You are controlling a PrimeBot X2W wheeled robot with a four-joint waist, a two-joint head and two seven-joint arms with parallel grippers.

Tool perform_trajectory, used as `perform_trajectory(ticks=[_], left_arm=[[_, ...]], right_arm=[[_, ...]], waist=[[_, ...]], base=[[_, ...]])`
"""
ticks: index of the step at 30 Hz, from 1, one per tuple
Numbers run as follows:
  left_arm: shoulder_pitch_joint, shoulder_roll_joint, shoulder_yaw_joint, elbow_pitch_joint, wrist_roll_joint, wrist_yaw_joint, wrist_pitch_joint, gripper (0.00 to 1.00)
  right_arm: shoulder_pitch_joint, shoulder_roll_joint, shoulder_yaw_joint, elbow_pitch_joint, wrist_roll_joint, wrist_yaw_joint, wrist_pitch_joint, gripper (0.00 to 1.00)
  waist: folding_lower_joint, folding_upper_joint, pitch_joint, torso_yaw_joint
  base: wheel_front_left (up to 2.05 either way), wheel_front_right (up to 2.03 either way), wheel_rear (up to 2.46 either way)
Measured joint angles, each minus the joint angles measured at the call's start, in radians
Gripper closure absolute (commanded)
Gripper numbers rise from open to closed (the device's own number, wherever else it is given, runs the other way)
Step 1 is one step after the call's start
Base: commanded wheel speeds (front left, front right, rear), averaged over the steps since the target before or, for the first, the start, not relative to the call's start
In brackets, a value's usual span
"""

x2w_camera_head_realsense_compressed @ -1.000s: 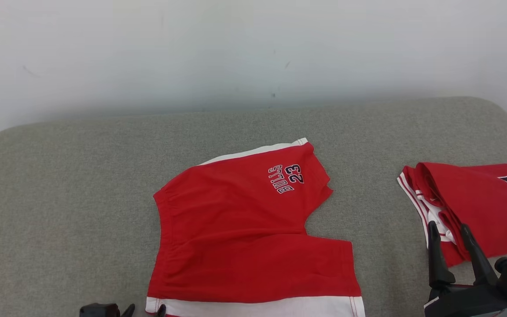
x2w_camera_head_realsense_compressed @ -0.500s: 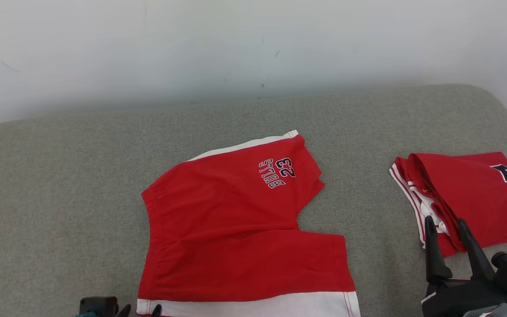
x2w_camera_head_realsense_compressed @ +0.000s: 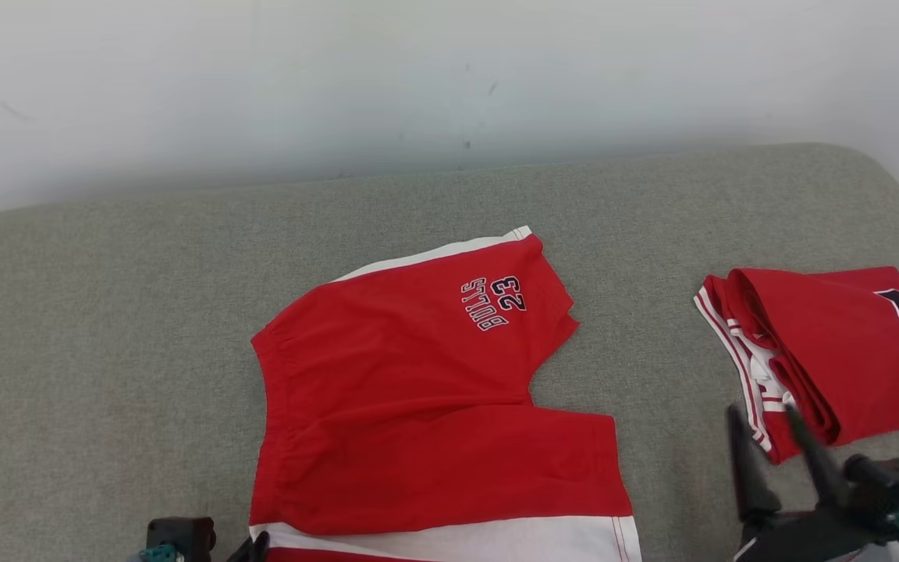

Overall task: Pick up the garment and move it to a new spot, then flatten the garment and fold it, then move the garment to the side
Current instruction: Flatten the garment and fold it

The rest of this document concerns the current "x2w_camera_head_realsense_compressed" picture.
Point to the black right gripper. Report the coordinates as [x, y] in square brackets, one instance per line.
[801, 538]

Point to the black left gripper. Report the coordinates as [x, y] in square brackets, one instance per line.
[253, 549]

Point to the red basketball jersey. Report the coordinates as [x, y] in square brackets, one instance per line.
[840, 343]

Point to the red shorts with white stripe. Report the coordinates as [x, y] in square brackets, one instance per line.
[418, 406]

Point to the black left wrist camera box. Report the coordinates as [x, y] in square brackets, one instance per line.
[180, 535]

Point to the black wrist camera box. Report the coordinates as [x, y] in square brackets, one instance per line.
[180, 535]
[890, 484]

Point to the teal left camera connector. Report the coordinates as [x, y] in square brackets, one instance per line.
[159, 554]

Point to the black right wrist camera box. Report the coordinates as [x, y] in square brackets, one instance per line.
[890, 484]

